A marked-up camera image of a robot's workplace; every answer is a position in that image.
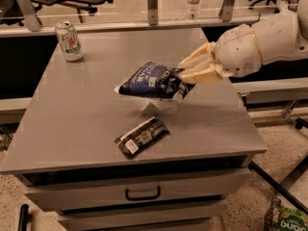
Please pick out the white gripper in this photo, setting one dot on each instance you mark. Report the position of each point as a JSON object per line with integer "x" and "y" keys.
{"x": 237, "y": 51}

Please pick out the blue chip bag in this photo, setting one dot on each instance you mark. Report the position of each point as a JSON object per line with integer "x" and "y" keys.
{"x": 155, "y": 81}

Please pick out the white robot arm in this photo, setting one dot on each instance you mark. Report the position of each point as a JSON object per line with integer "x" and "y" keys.
{"x": 280, "y": 37}

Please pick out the black rxbar chocolate bar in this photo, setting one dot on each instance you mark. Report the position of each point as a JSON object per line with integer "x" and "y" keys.
{"x": 141, "y": 137}

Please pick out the clear water bottle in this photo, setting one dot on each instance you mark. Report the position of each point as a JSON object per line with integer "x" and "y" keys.
{"x": 192, "y": 9}

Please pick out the white green soda can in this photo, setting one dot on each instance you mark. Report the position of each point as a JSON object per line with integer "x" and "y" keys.
{"x": 68, "y": 41}

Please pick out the grey drawer cabinet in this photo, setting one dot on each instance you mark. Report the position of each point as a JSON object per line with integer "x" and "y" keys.
{"x": 64, "y": 149}

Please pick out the black floor bar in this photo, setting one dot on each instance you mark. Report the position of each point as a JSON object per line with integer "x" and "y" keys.
{"x": 278, "y": 187}

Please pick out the metal railing with glass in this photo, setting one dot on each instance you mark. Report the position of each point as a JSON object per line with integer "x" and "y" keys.
{"x": 126, "y": 14}

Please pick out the black pole lower left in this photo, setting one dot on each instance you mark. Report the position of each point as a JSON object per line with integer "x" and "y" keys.
{"x": 23, "y": 218}

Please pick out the black drawer handle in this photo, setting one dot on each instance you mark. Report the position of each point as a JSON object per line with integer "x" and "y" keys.
{"x": 143, "y": 195}

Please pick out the wire basket with green bag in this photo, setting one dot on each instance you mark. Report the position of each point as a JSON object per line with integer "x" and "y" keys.
{"x": 281, "y": 218}

